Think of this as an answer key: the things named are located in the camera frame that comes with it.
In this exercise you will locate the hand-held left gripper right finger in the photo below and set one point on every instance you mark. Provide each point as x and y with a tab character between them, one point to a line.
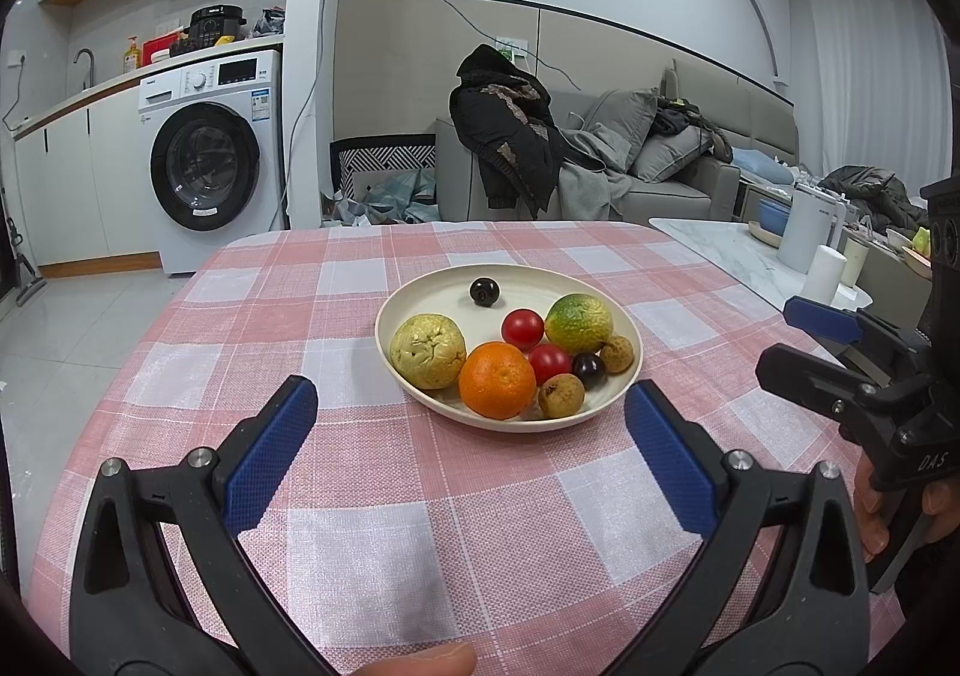
667	458

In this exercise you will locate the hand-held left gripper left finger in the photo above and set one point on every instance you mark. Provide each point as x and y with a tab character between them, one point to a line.
274	451

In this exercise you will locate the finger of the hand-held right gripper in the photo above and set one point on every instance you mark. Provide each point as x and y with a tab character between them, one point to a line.
810	380
825	320

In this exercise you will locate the brown longan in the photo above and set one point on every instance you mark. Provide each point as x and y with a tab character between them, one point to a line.
561	395
616	354

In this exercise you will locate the red cherry tomato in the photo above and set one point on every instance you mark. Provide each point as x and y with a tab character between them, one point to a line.
523	329
550	363

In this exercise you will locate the green mottled citrus fruit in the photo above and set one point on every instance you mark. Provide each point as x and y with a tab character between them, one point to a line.
578	323

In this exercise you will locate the pale yellow wrinkled citrus fruit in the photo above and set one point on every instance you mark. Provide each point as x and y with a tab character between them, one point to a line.
427	350

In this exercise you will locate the orange mandarin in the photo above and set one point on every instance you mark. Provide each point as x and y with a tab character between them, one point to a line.
497	380

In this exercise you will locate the cream round plate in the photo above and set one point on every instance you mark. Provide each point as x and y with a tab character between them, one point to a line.
442	301

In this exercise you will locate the person's right hand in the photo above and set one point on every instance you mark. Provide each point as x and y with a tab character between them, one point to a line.
870	518

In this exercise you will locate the person's left hand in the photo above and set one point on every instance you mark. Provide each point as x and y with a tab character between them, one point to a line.
420	662

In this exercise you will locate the white cylindrical cup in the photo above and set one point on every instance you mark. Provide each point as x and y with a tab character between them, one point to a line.
823	275

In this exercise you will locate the beige cup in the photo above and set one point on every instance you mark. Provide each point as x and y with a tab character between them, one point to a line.
856	263

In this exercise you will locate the white electric kettle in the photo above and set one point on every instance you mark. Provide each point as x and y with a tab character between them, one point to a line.
806	233

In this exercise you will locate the small beige dish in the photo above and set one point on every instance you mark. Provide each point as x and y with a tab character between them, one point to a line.
761	237

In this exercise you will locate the marble coffee table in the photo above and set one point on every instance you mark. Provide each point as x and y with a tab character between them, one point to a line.
735	256

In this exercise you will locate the blue bowl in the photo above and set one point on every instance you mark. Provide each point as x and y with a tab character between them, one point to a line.
772	215

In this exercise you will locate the dark puffer jacket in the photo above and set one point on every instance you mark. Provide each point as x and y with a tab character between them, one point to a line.
862	185

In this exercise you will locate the light blue cloth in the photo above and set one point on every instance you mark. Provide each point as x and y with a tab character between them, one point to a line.
761	166

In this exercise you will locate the grey sofa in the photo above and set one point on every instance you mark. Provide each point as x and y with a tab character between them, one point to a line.
675	200

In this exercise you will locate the pink checkered tablecloth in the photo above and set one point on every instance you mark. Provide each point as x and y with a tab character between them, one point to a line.
450	533

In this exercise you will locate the small grey cushion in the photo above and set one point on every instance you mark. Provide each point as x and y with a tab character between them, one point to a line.
667	155

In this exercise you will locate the pile of dark clothes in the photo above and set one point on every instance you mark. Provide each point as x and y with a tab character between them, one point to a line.
690	121

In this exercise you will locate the grey blanket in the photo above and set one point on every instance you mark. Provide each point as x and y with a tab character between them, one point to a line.
592	189

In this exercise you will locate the large grey cushion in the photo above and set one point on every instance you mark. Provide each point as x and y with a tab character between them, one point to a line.
615	125

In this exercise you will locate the teal paper bags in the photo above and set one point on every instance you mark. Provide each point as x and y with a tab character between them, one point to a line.
397	192

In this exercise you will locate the white washing machine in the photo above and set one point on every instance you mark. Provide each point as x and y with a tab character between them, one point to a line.
217	166

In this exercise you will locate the stick vacuum cleaner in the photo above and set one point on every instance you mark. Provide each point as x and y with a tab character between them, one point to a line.
30	278

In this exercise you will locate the white kitchen counter cabinet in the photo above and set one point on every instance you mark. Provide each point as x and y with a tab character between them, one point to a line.
90	196

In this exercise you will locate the black white patterned basket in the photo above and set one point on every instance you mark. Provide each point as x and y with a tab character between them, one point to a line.
382	155

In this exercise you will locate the black jacket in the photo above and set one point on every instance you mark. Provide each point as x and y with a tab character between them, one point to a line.
510	144

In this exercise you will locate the yellow dish soap bottle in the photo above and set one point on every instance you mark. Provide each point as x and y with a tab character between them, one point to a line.
132	57

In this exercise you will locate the kitchen faucet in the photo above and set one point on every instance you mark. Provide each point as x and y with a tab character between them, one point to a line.
91	72

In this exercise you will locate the red box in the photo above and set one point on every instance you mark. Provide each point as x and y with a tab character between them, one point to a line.
161	46

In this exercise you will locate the crumpled plastic bag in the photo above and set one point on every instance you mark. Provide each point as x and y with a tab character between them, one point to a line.
268	24

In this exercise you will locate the black pressure cooker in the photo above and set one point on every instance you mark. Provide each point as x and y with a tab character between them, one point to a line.
217	25

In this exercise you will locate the wall socket with green plug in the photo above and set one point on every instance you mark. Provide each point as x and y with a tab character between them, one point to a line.
510	48

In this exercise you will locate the white wall outlet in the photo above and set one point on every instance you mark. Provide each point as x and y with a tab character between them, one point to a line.
15	59

